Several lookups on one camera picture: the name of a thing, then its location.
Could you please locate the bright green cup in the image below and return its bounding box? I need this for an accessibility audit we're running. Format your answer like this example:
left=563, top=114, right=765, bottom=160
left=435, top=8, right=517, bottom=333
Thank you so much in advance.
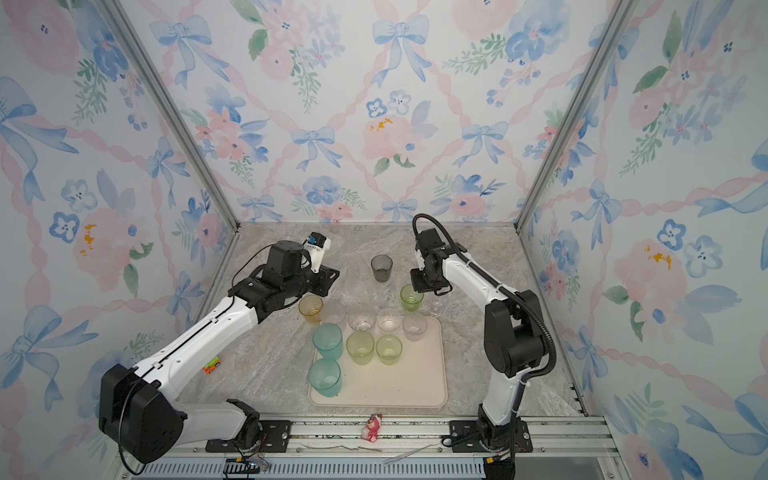
left=400, top=284, right=424, bottom=312

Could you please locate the yellow amber cup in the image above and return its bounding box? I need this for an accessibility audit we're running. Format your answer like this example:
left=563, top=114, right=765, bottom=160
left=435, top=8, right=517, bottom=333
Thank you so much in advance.
left=298, top=294, right=324, bottom=325

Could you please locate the clear textured cup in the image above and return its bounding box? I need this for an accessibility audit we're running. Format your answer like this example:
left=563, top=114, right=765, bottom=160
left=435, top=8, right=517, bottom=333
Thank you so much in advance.
left=321, top=300, right=347, bottom=326
left=402, top=312, right=429, bottom=342

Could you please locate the smoky grey cup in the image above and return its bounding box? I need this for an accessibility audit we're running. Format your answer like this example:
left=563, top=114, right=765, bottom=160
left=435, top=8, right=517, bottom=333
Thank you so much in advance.
left=370, top=254, right=393, bottom=283

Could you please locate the teal cup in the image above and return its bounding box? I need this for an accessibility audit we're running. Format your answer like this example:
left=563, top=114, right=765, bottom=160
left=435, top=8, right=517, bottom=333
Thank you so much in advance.
left=312, top=323, right=344, bottom=360
left=308, top=358, right=342, bottom=398

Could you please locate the clear smooth cup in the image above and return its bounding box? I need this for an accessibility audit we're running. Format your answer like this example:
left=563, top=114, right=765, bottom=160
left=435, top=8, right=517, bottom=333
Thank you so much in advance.
left=347, top=305, right=376, bottom=332

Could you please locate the light green textured cup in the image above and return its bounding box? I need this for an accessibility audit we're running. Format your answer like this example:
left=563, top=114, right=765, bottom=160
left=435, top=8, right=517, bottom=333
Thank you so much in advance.
left=375, top=334, right=403, bottom=365
left=346, top=331, right=375, bottom=366

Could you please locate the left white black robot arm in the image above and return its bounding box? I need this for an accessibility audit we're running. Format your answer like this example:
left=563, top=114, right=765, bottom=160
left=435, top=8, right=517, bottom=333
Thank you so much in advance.
left=98, top=232, right=340, bottom=466

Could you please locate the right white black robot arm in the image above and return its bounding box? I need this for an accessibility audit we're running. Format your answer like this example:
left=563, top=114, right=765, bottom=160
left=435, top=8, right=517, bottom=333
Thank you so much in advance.
left=411, top=228, right=556, bottom=451

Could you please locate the beige plastic tray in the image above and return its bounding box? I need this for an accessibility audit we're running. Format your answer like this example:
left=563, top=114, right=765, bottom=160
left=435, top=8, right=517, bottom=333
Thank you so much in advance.
left=307, top=317, right=448, bottom=410

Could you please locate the pink bear toy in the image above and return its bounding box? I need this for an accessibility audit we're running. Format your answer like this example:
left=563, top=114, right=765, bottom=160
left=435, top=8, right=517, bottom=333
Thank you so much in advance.
left=361, top=414, right=382, bottom=443

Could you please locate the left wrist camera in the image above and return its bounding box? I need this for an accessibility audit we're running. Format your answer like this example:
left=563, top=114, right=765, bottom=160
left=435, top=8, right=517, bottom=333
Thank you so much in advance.
left=304, top=232, right=332, bottom=273

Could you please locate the black corrugated cable hose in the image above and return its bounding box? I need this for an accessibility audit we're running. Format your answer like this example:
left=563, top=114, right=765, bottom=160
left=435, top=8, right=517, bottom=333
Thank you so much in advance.
left=411, top=213, right=558, bottom=380

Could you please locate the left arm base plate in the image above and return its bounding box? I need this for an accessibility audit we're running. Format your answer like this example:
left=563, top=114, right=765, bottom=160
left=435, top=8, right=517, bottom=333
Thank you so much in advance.
left=205, top=420, right=292, bottom=454

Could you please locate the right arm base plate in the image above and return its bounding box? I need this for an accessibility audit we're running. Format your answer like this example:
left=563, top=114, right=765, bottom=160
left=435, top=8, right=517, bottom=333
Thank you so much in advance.
left=441, top=419, right=533, bottom=455

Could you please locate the aluminium rail frame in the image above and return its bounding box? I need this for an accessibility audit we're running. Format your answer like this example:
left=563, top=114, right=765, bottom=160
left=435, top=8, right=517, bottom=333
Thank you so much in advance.
left=105, top=415, right=630, bottom=479

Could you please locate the left aluminium corner post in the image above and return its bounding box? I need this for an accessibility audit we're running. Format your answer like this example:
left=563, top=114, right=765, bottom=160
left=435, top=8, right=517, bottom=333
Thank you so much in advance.
left=95, top=0, right=241, bottom=232

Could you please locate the aluminium corner post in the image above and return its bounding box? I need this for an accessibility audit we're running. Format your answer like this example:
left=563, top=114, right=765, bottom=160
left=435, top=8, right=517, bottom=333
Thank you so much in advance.
left=514, top=0, right=637, bottom=232
left=95, top=0, right=241, bottom=232

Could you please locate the right aluminium corner post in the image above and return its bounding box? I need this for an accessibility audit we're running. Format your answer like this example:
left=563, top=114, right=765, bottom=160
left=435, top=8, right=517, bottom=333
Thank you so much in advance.
left=514, top=0, right=637, bottom=232

